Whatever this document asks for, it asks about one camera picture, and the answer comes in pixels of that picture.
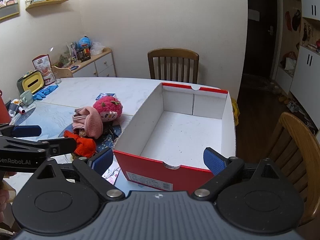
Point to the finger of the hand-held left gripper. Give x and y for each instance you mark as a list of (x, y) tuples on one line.
[(57, 147), (25, 131)]

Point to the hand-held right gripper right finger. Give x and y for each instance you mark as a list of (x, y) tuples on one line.
[(212, 163)]

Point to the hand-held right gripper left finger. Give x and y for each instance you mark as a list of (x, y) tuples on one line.
[(102, 160)]

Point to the red cloth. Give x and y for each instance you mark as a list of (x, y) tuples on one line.
[(85, 147)]

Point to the pink fleece cloth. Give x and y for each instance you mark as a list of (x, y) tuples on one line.
[(90, 122)]

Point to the red cardboard shoe box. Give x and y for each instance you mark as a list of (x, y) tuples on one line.
[(175, 140)]

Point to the pink plush toy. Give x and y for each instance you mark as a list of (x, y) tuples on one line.
[(107, 110)]

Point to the person's left hand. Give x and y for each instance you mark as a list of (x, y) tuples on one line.
[(5, 200)]

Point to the blue printed table mat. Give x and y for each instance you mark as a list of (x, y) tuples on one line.
[(50, 116)]

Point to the red container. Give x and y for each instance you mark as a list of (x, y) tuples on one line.
[(3, 107)]

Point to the pale green mug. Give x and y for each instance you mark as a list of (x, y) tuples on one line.
[(27, 98)]

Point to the blue gloves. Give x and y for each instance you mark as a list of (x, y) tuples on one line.
[(45, 92)]

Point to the green tissue box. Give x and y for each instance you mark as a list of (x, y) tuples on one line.
[(31, 81)]

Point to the yellow cloth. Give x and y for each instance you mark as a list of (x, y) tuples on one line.
[(235, 111)]

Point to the clear glass vase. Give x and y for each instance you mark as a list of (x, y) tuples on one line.
[(57, 78)]

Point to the small blue box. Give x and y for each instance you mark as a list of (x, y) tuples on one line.
[(103, 96)]

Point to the red and white snack bag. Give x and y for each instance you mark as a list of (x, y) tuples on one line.
[(43, 67)]

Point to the curved-back wooden chair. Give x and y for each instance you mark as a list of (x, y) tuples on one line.
[(287, 135)]

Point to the white wooden sideboard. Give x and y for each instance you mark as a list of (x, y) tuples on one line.
[(102, 63)]

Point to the blue globe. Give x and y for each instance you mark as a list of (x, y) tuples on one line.
[(84, 42)]

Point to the clear plastic bag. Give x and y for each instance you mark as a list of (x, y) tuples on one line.
[(97, 48)]

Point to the slatted wooden chair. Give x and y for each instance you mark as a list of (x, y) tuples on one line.
[(172, 60)]

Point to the white storage cabinet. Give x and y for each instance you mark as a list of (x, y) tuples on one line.
[(310, 65)]

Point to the dark door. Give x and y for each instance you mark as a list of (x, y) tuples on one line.
[(261, 30)]

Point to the wooden wall shelf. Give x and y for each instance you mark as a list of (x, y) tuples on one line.
[(47, 3)]

